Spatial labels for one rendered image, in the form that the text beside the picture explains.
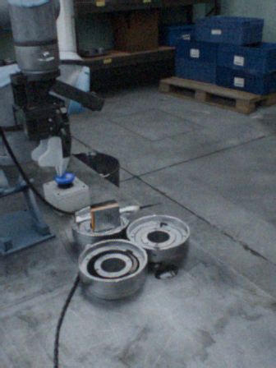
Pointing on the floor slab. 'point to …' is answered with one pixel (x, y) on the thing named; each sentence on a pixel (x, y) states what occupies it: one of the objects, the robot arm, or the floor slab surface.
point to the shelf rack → (127, 10)
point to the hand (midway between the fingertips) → (63, 168)
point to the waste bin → (102, 165)
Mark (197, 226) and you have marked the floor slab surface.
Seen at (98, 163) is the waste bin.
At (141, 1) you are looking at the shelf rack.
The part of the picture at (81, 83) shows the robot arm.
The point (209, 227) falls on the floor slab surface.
